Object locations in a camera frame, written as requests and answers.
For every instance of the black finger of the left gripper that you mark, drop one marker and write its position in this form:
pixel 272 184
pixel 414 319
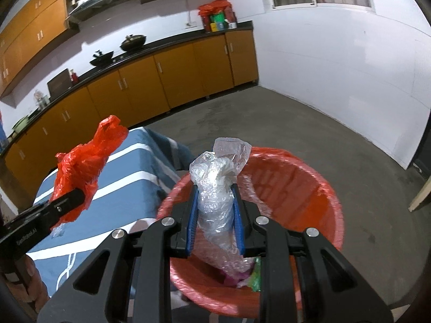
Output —
pixel 66 203

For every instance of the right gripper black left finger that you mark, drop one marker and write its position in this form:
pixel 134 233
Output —
pixel 127 273

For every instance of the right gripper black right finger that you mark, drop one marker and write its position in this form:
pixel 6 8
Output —
pixel 303 273

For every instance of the red plastic bag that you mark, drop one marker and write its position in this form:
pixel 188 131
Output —
pixel 80 168

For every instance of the clear bubble wrap bag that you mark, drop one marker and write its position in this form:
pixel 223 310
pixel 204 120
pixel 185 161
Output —
pixel 214 172

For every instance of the lower wooden kitchen cabinets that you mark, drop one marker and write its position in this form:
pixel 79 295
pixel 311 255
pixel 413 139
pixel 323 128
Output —
pixel 135 93

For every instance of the wooden kitchen cabinets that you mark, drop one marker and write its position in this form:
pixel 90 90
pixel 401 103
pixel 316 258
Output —
pixel 37 28
pixel 135 93

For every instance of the upper wooden kitchen cabinets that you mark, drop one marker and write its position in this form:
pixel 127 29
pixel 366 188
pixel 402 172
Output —
pixel 37 28

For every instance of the person's left hand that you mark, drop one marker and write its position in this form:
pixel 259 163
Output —
pixel 36 290

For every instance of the green foil bag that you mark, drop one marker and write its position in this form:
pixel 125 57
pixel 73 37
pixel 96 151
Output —
pixel 254 281

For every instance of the blue white striped tablecloth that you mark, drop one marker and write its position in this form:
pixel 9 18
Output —
pixel 132 185

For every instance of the green basin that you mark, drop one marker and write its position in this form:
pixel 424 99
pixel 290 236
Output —
pixel 21 124

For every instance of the magenta plastic bag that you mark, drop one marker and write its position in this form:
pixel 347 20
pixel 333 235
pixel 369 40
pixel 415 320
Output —
pixel 233 281

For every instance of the jars in plastic bag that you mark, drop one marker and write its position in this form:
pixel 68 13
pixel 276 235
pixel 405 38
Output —
pixel 41 99

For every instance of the dark cutting board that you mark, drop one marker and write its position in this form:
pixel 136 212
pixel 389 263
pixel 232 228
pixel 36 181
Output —
pixel 59 84

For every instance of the red sauce bottle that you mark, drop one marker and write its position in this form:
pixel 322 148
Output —
pixel 74 77

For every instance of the wooden board leaning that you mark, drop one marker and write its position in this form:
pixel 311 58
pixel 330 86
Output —
pixel 421 196

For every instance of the black wok left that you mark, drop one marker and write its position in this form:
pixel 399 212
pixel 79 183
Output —
pixel 101 59

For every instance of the black lidded wok right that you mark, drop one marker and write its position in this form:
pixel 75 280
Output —
pixel 133 43

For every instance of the black countertop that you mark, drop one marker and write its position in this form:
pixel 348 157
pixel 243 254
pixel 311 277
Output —
pixel 125 59

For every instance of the red bag with groceries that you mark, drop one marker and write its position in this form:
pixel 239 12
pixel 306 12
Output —
pixel 216 16

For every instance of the wall power outlet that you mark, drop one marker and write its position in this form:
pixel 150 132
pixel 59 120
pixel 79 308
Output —
pixel 190 25

